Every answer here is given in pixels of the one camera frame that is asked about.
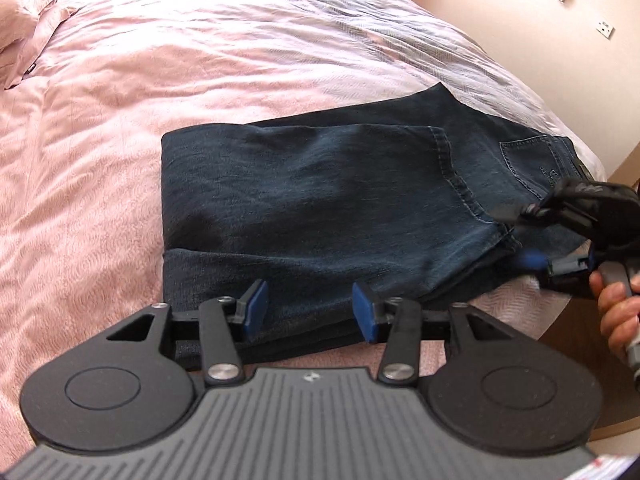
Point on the pink and grey bedspread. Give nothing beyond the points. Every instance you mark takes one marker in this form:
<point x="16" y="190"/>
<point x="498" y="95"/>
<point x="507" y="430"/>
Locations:
<point x="81" y="241"/>

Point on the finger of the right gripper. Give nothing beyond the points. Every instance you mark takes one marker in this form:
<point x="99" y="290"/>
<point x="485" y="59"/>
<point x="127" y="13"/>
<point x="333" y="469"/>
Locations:
<point x="535" y="215"/>
<point x="566" y="274"/>

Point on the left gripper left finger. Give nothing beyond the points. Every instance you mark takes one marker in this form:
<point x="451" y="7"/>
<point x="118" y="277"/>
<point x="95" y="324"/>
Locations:
<point x="218" y="325"/>

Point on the white wall socket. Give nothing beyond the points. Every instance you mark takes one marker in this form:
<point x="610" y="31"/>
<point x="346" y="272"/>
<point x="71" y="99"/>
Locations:
<point x="605" y="29"/>

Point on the person's right hand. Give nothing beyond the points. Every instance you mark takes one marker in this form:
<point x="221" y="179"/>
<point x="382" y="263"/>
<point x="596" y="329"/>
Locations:
<point x="619" y="314"/>

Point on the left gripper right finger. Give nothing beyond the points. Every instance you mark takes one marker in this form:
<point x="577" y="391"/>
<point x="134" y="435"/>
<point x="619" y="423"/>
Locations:
<point x="401" y="324"/>

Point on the dark blue denim jeans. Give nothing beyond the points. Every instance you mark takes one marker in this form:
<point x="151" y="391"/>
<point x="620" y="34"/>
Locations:
<point x="398" y="194"/>

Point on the pink pillow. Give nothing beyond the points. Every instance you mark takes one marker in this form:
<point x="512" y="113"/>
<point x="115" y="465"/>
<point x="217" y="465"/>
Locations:
<point x="27" y="26"/>

